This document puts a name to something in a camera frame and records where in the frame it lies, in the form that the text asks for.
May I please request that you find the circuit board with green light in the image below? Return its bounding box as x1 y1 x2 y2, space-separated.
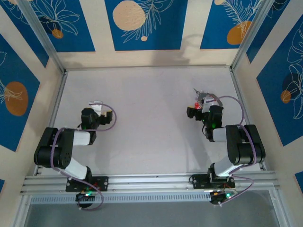
210 190 239 204
75 192 97 203

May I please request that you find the purple cable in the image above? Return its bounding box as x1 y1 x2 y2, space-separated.
213 95 260 205
51 101 118 211

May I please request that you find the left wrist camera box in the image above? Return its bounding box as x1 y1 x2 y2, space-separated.
87 100 104 113

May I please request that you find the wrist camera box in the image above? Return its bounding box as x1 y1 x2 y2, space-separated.
87 100 104 113
199 92 223 110

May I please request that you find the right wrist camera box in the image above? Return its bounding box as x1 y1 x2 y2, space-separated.
199 92 223 110

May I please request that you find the aluminium frame rail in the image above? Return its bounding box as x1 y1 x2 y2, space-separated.
63 64 234 71
34 70 69 177
229 68 267 171

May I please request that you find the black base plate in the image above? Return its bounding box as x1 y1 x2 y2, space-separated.
189 174 236 190
65 176 109 192

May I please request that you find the wide aluminium mounting rail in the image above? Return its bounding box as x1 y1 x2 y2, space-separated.
20 171 281 195

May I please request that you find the grey slotted cable duct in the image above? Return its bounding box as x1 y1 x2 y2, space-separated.
29 192 213 204

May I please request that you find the aluminium frame post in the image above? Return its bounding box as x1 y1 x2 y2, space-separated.
230 0 273 71
18 0 66 73

